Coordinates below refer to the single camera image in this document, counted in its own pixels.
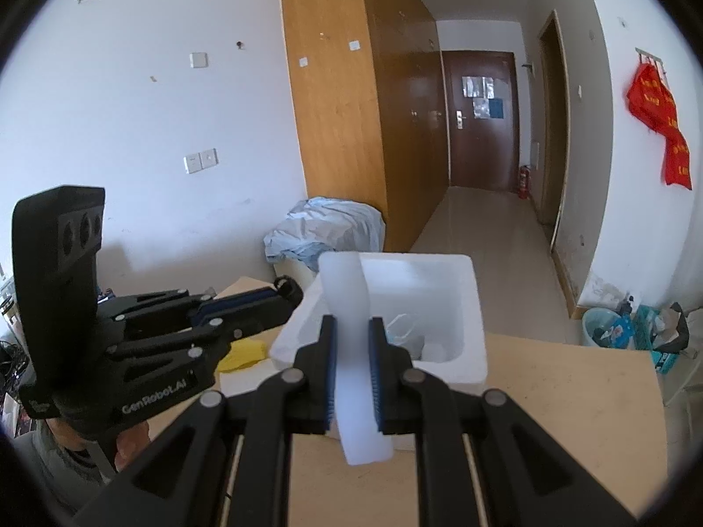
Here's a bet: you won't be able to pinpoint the white double wall socket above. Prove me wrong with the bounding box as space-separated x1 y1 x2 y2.
184 148 219 175

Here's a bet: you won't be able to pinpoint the person's left forearm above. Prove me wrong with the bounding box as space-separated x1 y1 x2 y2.
16 420 152 517

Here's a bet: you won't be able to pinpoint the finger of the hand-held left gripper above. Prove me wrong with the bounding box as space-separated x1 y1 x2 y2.
99 284 285 337
109 295 304 361

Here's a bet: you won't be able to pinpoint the white foam box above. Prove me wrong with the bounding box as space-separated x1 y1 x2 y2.
268 253 489 451

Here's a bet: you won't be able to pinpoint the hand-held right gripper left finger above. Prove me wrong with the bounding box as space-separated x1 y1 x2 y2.
71 315 338 527

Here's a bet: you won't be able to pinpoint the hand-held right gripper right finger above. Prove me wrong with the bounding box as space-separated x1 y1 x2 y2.
368 317 641 527

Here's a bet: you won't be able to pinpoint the paper notices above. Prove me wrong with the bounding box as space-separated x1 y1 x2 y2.
463 76 503 120

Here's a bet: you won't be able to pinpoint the white foam tube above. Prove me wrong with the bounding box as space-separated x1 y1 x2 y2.
319 251 393 466

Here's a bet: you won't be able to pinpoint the light brown door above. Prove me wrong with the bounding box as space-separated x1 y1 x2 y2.
536 10 569 250

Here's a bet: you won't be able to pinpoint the light blue bedding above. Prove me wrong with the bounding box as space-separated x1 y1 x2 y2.
264 196 385 272

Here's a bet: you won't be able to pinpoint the dark brown door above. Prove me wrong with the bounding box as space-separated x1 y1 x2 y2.
442 51 520 193

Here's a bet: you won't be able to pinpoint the dark bag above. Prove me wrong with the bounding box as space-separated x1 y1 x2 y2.
637 302 690 374

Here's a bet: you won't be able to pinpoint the yellow sponge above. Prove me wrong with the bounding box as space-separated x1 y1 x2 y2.
215 339 270 374

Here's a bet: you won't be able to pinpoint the wooden wardrobe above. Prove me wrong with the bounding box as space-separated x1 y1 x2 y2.
278 0 451 253

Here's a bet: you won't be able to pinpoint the red printed bag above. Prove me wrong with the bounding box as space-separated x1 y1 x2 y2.
627 63 682 133
663 129 694 190

